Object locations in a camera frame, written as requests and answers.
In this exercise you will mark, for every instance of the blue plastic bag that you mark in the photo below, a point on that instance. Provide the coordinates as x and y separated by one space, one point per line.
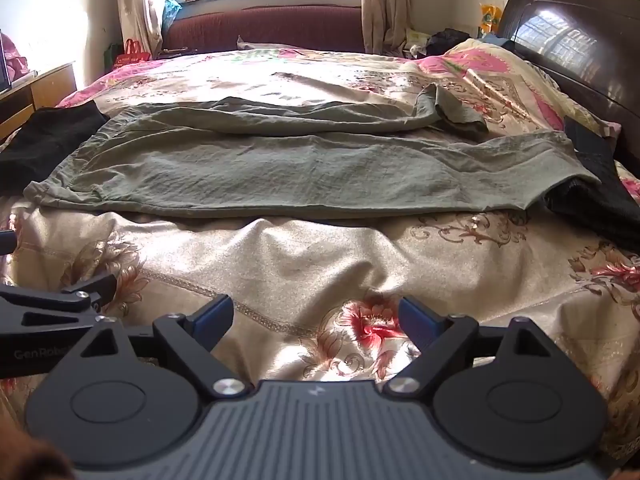
171 10

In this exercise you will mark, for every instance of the yellow packet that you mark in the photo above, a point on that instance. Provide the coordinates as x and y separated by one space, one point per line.
489 19

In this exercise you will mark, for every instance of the pink cloth bundle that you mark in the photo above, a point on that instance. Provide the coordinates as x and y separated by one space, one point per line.
12 60

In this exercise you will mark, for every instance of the dark wooden headboard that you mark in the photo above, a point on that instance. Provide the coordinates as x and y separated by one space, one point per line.
575 40

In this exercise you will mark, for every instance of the red bag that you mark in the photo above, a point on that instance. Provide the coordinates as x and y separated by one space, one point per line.
131 52

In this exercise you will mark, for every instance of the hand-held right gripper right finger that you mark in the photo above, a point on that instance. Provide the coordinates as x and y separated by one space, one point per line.
417 320

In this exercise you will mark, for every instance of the floral bedspread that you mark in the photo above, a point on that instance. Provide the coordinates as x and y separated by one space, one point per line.
310 270

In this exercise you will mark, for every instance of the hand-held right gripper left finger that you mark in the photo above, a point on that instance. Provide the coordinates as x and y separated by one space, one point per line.
216 316

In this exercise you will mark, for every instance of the beige curtain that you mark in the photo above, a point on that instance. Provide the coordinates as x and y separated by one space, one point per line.
385 0
140 5

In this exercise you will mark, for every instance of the floral pillow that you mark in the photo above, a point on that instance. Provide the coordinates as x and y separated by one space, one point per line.
500 70

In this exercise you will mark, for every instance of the maroon headboard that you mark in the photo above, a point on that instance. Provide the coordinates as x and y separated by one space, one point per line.
265 27

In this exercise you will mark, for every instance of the black folded cloth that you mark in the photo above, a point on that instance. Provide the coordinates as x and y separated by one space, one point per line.
50 135

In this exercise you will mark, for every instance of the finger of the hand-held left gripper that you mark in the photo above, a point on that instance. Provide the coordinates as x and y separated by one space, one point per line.
75 300
6 243

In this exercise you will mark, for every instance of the dark clothes pile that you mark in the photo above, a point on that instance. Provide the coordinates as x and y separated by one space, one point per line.
445 40

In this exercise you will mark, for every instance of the black mesh garment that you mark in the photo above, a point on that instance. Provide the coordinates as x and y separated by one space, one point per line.
595 185

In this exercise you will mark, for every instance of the wooden cabinet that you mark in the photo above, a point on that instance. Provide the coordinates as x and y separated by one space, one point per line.
40 90

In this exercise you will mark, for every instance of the green pants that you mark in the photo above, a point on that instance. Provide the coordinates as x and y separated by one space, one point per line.
300 170

